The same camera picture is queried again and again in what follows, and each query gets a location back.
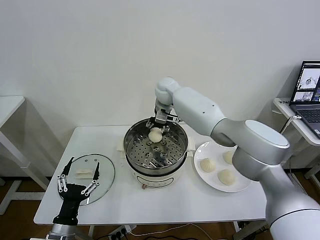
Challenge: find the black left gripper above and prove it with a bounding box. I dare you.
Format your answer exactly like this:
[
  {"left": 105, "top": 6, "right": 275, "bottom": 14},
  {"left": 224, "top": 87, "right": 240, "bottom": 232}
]
[{"left": 52, "top": 156, "right": 101, "bottom": 226}]

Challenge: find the glass lid with cream handle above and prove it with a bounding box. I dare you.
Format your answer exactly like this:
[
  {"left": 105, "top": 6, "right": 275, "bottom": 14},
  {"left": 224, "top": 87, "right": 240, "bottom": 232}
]
[{"left": 58, "top": 153, "right": 116, "bottom": 206}]

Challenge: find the white steamed baozi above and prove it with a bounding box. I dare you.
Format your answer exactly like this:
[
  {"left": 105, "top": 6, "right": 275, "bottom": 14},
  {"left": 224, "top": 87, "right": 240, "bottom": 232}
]
[
  {"left": 199, "top": 157, "right": 217, "bottom": 173},
  {"left": 216, "top": 169, "right": 237, "bottom": 186},
  {"left": 148, "top": 127, "right": 163, "bottom": 143},
  {"left": 222, "top": 150, "right": 237, "bottom": 165}
]

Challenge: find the cream electric cooking pot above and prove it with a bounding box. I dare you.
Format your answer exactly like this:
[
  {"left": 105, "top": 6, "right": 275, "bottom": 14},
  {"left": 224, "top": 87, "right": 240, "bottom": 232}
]
[{"left": 116, "top": 138, "right": 196, "bottom": 190}]

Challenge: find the white round plate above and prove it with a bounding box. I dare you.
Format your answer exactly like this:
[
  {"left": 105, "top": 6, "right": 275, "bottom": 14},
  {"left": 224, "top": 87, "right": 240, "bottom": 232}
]
[{"left": 193, "top": 141, "right": 252, "bottom": 193}]

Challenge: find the white power strip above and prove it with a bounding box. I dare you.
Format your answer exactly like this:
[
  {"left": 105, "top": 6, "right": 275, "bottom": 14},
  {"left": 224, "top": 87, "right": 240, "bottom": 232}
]
[{"left": 109, "top": 224, "right": 138, "bottom": 238}]

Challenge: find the white empty side table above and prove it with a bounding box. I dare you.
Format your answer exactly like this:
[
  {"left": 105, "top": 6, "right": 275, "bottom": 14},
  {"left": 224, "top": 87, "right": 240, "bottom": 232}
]
[{"left": 0, "top": 96, "right": 50, "bottom": 216}]

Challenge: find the white laptop side table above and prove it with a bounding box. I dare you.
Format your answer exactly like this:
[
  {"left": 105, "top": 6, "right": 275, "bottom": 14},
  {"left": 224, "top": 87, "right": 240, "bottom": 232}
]
[{"left": 272, "top": 97, "right": 320, "bottom": 181}]

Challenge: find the grey open laptop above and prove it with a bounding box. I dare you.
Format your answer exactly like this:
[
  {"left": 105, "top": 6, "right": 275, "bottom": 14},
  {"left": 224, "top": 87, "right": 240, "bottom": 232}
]
[{"left": 288, "top": 60, "right": 320, "bottom": 140}]

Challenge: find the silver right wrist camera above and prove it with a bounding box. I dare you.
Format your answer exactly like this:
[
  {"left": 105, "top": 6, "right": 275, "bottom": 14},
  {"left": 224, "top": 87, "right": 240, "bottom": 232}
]
[{"left": 152, "top": 104, "right": 180, "bottom": 125}]

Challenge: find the laptop charging cable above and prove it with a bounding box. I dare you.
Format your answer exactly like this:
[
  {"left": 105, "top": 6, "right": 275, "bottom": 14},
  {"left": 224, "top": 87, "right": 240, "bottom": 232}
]
[{"left": 279, "top": 114, "right": 303, "bottom": 135}]

